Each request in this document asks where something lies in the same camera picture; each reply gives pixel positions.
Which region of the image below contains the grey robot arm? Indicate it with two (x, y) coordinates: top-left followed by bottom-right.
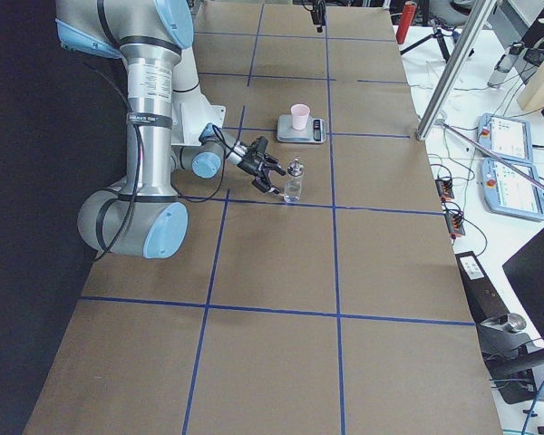
(56, 1), (280, 258)

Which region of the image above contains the silver digital kitchen scale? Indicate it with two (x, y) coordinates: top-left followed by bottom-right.
(276, 113), (328, 145)

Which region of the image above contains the far orange connector block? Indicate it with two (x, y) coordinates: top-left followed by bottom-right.
(434, 178), (454, 202)

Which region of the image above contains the far blue teach pendant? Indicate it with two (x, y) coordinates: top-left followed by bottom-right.
(477, 113), (533, 162)

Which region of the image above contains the orange connector block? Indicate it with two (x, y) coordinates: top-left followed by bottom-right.
(444, 209), (465, 240)
(434, 178), (454, 202)

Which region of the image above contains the black power strip box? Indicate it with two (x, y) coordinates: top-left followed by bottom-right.
(455, 251), (510, 324)

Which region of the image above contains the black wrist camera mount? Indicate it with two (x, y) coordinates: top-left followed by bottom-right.
(248, 136), (268, 155)

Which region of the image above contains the black camera tripod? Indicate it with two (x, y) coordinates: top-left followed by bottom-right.
(400, 19), (453, 63)

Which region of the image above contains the pink plastic cup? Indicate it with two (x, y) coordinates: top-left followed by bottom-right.
(290, 103), (310, 131)

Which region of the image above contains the red cylinder tube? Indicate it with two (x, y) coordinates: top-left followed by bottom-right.
(395, 1), (417, 44)

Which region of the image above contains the aluminium frame post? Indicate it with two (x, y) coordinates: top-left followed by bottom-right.
(415, 0), (498, 140)

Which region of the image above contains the green tipped metal rod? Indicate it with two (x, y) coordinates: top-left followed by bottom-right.
(435, 121), (544, 191)

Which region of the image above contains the blue teach pendant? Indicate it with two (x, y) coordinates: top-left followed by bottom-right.
(481, 158), (544, 221)
(477, 113), (533, 162)

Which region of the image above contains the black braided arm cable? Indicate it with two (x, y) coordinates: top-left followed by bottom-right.
(93, 124), (255, 262)

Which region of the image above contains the near orange connector block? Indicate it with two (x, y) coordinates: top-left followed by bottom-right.
(444, 209), (465, 240)

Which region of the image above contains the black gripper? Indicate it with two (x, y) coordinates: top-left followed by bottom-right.
(238, 145), (287, 195)
(309, 0), (325, 33)

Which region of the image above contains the near blue teach pendant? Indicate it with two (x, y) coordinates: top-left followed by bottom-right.
(481, 158), (544, 221)

